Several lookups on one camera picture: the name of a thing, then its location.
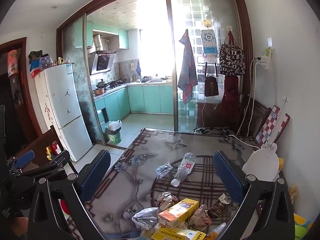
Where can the white plastic bag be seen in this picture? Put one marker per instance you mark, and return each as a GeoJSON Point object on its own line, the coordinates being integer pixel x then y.
{"type": "Point", "coordinates": [115, 125]}

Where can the teal base cabinets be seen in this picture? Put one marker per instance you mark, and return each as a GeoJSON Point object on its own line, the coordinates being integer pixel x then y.
{"type": "Point", "coordinates": [150, 98]}

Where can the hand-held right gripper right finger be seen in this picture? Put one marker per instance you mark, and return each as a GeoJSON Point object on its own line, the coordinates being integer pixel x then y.
{"type": "Point", "coordinates": [227, 176]}

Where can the white blue hanging bag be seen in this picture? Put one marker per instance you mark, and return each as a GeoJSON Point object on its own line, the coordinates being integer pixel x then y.
{"type": "Point", "coordinates": [208, 42]}

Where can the white wall charger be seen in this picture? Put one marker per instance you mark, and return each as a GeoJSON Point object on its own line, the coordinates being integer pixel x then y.
{"type": "Point", "coordinates": [263, 60]}

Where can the dark wooden chair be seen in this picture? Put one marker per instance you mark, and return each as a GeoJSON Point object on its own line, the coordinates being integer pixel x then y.
{"type": "Point", "coordinates": [257, 115]}

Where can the blue hanging towel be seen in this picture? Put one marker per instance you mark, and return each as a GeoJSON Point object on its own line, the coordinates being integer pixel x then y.
{"type": "Point", "coordinates": [138, 68]}

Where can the black white letter print bag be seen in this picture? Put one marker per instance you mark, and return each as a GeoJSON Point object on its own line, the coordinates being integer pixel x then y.
{"type": "Point", "coordinates": [232, 60]}

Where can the floral tablecloth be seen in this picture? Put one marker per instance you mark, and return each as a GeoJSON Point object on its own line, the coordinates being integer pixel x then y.
{"type": "Point", "coordinates": [147, 152]}

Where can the silver exhaust duct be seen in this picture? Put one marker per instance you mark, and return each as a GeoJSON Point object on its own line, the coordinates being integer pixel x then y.
{"type": "Point", "coordinates": [98, 41]}

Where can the clear plastic bottle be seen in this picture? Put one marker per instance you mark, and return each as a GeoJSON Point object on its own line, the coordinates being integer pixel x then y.
{"type": "Point", "coordinates": [185, 167]}

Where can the glass sliding door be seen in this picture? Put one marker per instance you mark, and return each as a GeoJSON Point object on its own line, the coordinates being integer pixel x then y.
{"type": "Point", "coordinates": [75, 62]}
{"type": "Point", "coordinates": [212, 10]}

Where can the silver foil bag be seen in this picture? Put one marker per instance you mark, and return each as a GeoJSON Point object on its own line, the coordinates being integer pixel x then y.
{"type": "Point", "coordinates": [145, 217]}

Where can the clear plastic box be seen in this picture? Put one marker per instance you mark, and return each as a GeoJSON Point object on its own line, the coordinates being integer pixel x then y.
{"type": "Point", "coordinates": [45, 62]}

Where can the copper pot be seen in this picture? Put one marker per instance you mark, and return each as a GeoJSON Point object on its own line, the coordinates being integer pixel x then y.
{"type": "Point", "coordinates": [99, 91]}

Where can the green kitchen waste bin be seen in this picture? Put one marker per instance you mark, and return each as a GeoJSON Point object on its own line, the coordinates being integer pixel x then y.
{"type": "Point", "coordinates": [113, 136]}

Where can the white refrigerator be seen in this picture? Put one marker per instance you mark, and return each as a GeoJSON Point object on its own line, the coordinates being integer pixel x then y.
{"type": "Point", "coordinates": [62, 100]}

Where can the yellow white box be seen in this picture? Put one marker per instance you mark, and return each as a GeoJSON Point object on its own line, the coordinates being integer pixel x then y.
{"type": "Point", "coordinates": [175, 233]}

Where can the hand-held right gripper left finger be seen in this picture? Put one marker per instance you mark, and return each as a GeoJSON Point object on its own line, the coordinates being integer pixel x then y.
{"type": "Point", "coordinates": [96, 173]}

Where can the crushed clear plastic wrapper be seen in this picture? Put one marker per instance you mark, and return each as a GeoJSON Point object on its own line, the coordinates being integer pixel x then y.
{"type": "Point", "coordinates": [163, 170]}

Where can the teal wall cabinets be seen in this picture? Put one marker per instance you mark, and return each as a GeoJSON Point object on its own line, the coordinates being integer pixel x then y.
{"type": "Point", "coordinates": [123, 38]}

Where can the dark red hanging cloth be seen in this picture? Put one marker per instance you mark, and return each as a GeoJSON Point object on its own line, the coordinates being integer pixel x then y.
{"type": "Point", "coordinates": [231, 100]}

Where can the red blue box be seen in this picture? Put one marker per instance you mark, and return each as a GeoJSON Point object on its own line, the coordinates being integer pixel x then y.
{"type": "Point", "coordinates": [36, 71]}

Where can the brown doorway frame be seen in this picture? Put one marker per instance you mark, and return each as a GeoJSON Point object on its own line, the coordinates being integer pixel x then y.
{"type": "Point", "coordinates": [75, 17]}

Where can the white printed paper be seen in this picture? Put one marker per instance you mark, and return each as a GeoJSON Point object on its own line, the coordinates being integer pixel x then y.
{"type": "Point", "coordinates": [166, 200]}

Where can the dark brown handbag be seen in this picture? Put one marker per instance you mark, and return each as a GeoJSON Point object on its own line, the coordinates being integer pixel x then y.
{"type": "Point", "coordinates": [211, 86]}

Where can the carved wooden chair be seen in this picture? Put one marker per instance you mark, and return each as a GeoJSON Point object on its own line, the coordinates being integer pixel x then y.
{"type": "Point", "coordinates": [40, 142]}

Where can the wooden door frame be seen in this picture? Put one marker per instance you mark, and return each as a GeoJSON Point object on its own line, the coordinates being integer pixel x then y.
{"type": "Point", "coordinates": [26, 85]}

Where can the plaid cloth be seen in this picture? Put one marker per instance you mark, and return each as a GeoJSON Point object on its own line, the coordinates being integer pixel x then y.
{"type": "Point", "coordinates": [187, 75]}

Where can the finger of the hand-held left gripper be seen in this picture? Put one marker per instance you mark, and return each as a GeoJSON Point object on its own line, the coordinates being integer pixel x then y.
{"type": "Point", "coordinates": [58, 160]}
{"type": "Point", "coordinates": [23, 158]}

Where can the red hanging decoration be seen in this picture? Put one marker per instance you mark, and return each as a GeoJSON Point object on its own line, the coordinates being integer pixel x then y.
{"type": "Point", "coordinates": [13, 62]}

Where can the orange cardboard box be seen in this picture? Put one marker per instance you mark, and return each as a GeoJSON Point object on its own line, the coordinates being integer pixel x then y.
{"type": "Point", "coordinates": [178, 212]}

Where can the checkered board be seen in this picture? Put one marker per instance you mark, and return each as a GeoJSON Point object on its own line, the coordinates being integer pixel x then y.
{"type": "Point", "coordinates": [272, 127]}

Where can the black wok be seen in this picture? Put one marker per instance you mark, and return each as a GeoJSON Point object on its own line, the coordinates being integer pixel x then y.
{"type": "Point", "coordinates": [102, 83]}

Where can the brown drink carton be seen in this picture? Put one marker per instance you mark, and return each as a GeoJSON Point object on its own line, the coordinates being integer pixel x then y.
{"type": "Point", "coordinates": [218, 206]}

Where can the range hood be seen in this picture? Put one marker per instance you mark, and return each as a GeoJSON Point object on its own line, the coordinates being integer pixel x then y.
{"type": "Point", "coordinates": [103, 62]}

